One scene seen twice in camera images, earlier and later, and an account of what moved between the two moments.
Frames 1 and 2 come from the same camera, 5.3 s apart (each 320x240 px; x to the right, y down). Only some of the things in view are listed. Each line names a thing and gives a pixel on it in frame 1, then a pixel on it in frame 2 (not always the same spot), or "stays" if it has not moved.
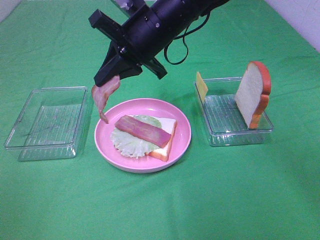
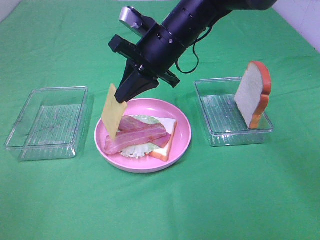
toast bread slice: [252, 95] stays
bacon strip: [101, 92] -> [124, 139]
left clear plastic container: [51, 124] stays
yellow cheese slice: [202, 86] -> [113, 111]
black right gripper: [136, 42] -> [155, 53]
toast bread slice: [169, 126] stays
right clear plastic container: [225, 123] stays
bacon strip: [144, 130] stays
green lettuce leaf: [130, 146] stays
